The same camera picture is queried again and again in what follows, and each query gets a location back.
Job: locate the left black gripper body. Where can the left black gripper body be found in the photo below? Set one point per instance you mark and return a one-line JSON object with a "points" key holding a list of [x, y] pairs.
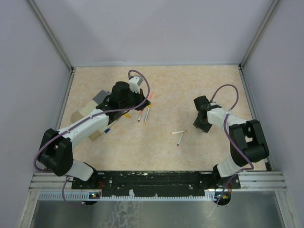
{"points": [[133, 99]]}

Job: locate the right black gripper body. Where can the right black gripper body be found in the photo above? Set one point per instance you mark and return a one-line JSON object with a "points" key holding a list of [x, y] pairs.
{"points": [[202, 125]]}

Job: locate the white pen yellow end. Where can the white pen yellow end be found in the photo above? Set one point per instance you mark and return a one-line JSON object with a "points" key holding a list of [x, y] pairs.
{"points": [[147, 113]]}

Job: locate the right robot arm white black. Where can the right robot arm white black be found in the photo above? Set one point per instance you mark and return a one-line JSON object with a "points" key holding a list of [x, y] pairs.
{"points": [[247, 141]]}

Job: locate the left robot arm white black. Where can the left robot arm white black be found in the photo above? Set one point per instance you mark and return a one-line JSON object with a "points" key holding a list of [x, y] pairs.
{"points": [[56, 150]]}

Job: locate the white pen blue end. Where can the white pen blue end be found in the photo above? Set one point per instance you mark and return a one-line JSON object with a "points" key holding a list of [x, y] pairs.
{"points": [[180, 139]]}

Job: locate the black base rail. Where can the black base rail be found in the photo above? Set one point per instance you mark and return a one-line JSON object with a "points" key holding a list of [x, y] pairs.
{"points": [[154, 183]]}

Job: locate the aluminium frame rail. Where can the aluminium frame rail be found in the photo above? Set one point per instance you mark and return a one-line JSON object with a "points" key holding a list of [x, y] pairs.
{"points": [[249, 181]]}

